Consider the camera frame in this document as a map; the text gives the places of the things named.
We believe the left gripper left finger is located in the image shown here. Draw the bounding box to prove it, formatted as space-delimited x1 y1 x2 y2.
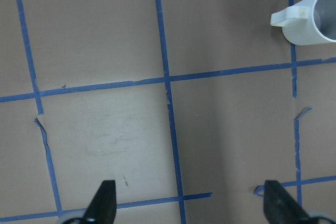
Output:
82 180 117 224

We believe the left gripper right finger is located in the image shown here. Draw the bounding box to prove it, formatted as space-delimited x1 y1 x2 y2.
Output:
264 180 310 224

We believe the white grey-lined mug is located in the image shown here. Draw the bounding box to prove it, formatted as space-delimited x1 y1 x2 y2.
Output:
270 0 335 46

